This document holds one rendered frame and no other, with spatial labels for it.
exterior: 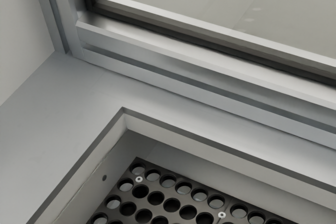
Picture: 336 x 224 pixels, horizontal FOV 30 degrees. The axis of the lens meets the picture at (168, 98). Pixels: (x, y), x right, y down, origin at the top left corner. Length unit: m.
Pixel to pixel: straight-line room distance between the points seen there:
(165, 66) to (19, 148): 0.13
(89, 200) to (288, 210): 0.17
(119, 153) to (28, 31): 0.13
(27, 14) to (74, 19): 0.04
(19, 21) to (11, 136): 0.09
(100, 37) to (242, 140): 0.14
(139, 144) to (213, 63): 0.15
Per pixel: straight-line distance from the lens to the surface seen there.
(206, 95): 0.47
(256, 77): 0.44
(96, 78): 0.52
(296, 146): 0.45
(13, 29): 0.51
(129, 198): 0.49
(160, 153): 0.59
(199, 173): 0.58
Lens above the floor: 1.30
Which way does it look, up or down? 46 degrees down
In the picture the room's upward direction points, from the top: 9 degrees counter-clockwise
